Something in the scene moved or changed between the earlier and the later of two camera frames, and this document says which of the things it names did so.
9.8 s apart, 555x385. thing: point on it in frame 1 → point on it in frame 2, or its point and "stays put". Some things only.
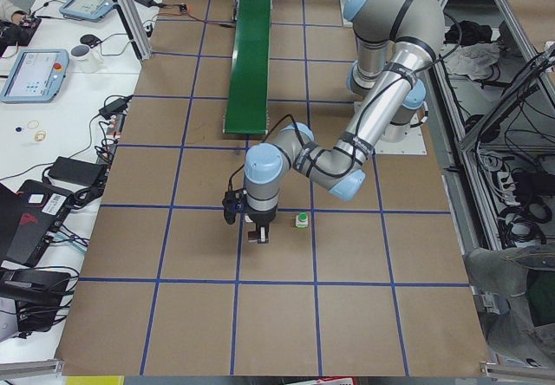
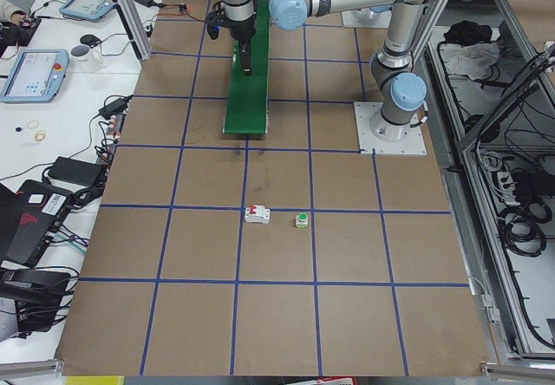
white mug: (84, 59) stays put
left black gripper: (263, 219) → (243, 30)
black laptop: (29, 220) stays put
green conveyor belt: (246, 108) stays put
